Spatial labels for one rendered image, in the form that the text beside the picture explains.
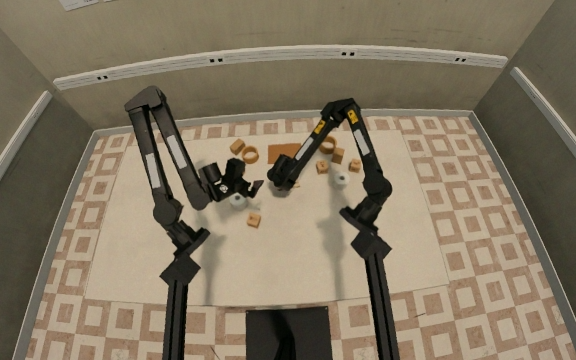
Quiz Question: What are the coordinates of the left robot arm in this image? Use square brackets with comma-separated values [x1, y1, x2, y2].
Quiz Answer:
[124, 85, 246, 257]

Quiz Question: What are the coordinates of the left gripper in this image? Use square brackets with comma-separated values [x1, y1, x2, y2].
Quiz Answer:
[224, 168, 264, 199]

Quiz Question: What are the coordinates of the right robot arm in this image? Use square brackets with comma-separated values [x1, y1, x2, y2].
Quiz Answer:
[267, 98, 393, 232]

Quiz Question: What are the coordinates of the small wooden pallet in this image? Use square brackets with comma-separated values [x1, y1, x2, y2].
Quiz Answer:
[277, 178, 300, 191]

